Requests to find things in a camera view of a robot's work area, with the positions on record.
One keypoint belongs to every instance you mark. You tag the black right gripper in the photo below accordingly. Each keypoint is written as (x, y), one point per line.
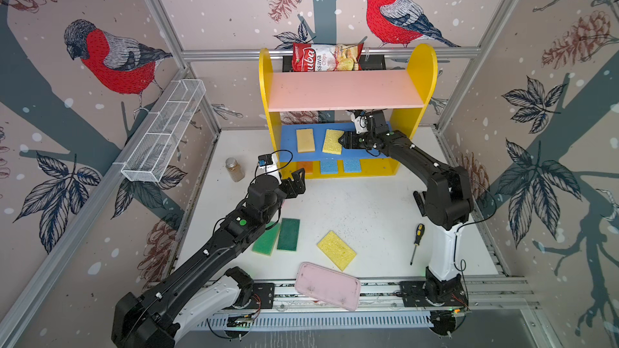
(351, 141)

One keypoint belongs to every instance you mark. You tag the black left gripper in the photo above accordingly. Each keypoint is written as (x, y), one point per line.
(292, 192)

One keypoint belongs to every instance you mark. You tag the orange rectangular sponge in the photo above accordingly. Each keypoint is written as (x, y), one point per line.
(307, 166)

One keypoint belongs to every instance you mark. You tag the blue cellulose sponge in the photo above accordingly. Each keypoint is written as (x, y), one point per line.
(352, 166)
(329, 167)

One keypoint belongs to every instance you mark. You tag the yellow sponge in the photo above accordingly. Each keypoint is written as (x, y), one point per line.
(331, 144)
(336, 250)

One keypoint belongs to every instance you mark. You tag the beige orange-backed sponge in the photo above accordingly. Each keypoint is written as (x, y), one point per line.
(305, 140)

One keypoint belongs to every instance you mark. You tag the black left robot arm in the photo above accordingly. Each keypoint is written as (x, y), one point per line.
(161, 316)

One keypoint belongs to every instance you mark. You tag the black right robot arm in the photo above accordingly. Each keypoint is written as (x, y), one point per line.
(447, 200)

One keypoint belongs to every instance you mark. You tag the yellow shelf pink blue boards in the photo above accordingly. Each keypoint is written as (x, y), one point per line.
(325, 100)

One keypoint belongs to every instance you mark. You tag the dark green scouring sponge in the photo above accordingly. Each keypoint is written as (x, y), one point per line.
(289, 233)

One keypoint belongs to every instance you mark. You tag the glass spice jar silver lid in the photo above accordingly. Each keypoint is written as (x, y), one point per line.
(234, 169)

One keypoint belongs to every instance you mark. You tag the light green sponge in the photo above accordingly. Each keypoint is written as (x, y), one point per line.
(266, 243)

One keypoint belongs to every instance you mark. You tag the black yellow screwdriver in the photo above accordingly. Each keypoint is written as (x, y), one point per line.
(420, 231)

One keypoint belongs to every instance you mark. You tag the pink plastic tray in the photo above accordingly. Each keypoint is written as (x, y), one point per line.
(329, 286)

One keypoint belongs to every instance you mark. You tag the red chips bag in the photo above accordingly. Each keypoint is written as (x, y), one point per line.
(335, 50)

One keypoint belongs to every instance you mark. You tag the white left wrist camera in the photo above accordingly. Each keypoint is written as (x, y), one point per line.
(268, 165)

